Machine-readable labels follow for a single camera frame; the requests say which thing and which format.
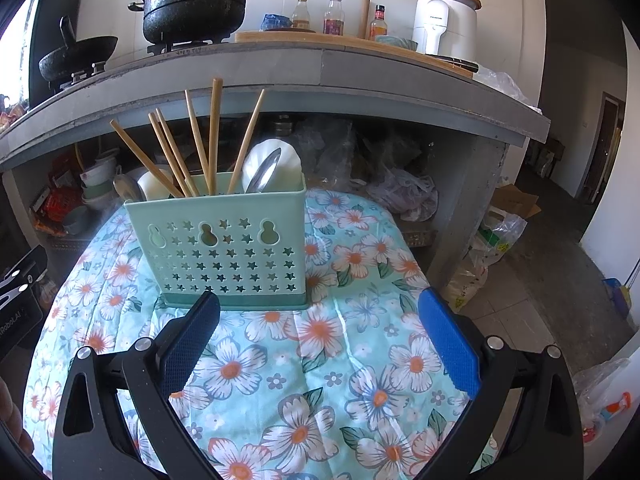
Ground printed plastic bag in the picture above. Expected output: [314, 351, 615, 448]
[365, 167, 438, 222]

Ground cardboard box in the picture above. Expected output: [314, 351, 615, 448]
[492, 184, 542, 221]

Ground black pot with steel lid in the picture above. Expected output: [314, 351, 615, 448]
[127, 0, 268, 45]

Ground black wok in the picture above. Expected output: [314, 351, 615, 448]
[39, 15, 119, 82]

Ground black handle kitchen knife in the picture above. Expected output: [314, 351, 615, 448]
[440, 55, 480, 72]

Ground wooden chopstick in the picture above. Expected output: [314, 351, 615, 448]
[209, 78, 223, 195]

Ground window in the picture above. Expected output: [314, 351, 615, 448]
[0, 0, 41, 111]

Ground yellow cap glass bottle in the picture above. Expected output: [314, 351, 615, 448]
[291, 0, 311, 31]

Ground green plastic utensil holder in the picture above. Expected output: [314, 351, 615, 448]
[123, 170, 307, 309]

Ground dark wooden door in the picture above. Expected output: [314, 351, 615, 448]
[582, 91, 626, 206]

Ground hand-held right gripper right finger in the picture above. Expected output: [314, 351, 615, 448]
[410, 287, 586, 480]

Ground clear plastic bag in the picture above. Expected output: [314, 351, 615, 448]
[472, 67, 543, 111]
[295, 120, 361, 186]

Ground pink crumpled packet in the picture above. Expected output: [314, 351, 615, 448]
[0, 102, 26, 128]

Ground white bowl with red print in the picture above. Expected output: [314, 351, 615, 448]
[80, 160, 120, 186]

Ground black splash guard panel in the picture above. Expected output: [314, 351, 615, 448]
[27, 0, 82, 106]

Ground white air fryer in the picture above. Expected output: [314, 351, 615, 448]
[412, 0, 478, 61]

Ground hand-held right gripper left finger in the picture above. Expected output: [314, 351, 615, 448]
[51, 290, 222, 480]

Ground floral blanket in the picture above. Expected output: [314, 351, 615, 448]
[22, 187, 501, 480]

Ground cork top sauce bottle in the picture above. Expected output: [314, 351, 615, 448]
[323, 0, 347, 36]

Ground blue plastic packet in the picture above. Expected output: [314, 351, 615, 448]
[259, 12, 293, 32]

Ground grey kitchen counter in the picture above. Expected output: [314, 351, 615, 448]
[0, 42, 551, 281]

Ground gas stove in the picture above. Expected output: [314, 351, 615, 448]
[50, 35, 241, 93]

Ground wooden cutting board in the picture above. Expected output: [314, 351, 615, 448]
[235, 30, 473, 78]

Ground person's left hand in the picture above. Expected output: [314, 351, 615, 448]
[0, 375, 35, 456]

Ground plastic bag with toys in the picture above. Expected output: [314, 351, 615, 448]
[572, 357, 638, 448]

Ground red cap orange label bottle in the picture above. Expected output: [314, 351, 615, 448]
[369, 5, 390, 41]

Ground blue dustpan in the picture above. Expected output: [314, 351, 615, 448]
[602, 277, 632, 318]

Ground stack of green bowls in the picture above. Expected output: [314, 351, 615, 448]
[81, 182, 113, 211]

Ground light blue bowl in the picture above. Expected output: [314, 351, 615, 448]
[375, 35, 419, 53]

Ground bunch of wooden chopsticks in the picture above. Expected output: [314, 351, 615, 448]
[110, 90, 267, 198]

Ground green label plastic bag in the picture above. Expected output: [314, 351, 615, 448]
[445, 207, 528, 311]

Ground red snack packet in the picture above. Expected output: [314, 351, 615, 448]
[35, 187, 83, 223]

